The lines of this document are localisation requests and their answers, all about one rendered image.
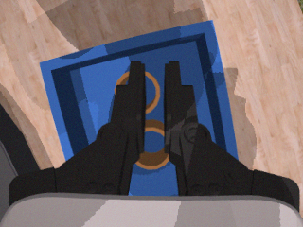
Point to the blue crate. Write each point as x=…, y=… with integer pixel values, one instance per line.
x=80, y=88

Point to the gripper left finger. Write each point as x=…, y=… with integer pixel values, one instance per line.
x=105, y=166

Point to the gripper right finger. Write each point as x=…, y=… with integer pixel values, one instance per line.
x=207, y=168

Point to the bronze bushing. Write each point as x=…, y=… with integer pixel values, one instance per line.
x=157, y=159
x=123, y=79

